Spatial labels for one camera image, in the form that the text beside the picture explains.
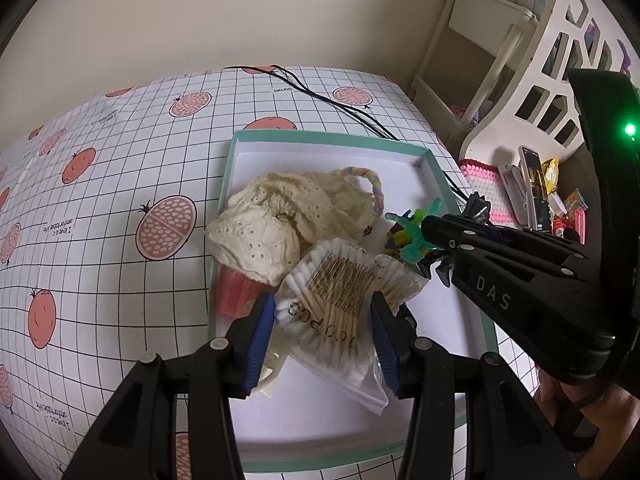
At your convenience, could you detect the black gold slim box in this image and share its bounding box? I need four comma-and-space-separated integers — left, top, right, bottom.
517, 145, 551, 231

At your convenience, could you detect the white plastic basket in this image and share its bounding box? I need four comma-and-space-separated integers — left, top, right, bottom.
457, 0, 640, 171

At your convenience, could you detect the cream hair claw clip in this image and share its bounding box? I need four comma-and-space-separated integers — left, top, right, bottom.
252, 345, 288, 398

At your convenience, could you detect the cotton swab bag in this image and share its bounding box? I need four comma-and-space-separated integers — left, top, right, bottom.
274, 237, 431, 416

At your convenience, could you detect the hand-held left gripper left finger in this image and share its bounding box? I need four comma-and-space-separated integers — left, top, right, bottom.
60, 291, 278, 480

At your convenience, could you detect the person's right hand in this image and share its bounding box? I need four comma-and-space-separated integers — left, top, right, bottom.
534, 371, 640, 457

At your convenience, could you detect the pastel braided hair tie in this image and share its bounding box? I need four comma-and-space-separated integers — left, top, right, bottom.
340, 166, 383, 236

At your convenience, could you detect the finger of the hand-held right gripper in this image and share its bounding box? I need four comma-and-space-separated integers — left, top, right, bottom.
435, 255, 616, 346
421, 214, 591, 273

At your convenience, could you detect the yellow snack bag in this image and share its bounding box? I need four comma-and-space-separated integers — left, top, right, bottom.
540, 157, 563, 196

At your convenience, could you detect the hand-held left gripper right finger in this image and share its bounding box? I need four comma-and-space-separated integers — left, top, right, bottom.
370, 292, 581, 480

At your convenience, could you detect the pink white crochet pouch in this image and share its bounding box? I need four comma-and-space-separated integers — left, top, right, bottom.
457, 159, 523, 226

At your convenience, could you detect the white grey small case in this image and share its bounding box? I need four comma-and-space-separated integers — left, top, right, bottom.
497, 164, 533, 226

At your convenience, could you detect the pink hair roller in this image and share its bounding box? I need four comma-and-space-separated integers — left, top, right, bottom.
216, 265, 276, 318

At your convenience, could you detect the teal plastic clip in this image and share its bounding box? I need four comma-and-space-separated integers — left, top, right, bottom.
385, 199, 443, 266

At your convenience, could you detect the bunch of colourful mini clips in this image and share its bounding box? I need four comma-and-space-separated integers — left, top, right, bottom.
384, 220, 431, 266

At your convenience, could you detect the cream lace cloth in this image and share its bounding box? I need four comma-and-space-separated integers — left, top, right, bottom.
206, 171, 376, 286

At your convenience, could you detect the green cardboard box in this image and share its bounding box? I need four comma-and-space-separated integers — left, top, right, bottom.
207, 129, 498, 473

